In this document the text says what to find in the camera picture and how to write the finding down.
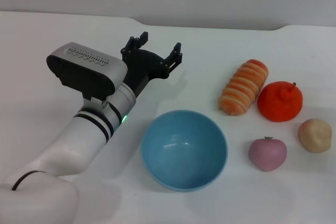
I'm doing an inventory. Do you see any blue bowl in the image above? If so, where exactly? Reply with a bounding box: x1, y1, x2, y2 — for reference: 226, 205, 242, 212
141, 110, 228, 193

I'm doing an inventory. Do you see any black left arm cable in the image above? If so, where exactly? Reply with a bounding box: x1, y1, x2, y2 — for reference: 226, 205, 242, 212
12, 171, 46, 191

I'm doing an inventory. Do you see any pink toy peach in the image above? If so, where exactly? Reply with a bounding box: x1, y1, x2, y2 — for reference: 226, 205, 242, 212
248, 136, 288, 173

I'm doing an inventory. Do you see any orange striped toy bread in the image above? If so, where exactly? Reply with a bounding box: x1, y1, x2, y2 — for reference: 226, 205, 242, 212
218, 59, 269, 116

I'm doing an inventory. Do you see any orange toy tangerine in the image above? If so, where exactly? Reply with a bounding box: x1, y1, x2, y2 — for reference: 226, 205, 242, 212
257, 81, 304, 123

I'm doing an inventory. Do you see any beige toy potato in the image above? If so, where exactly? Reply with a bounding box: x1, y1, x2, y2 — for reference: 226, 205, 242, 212
298, 118, 333, 153

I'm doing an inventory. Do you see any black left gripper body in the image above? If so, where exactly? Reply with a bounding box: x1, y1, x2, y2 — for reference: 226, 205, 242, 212
120, 42, 169, 96

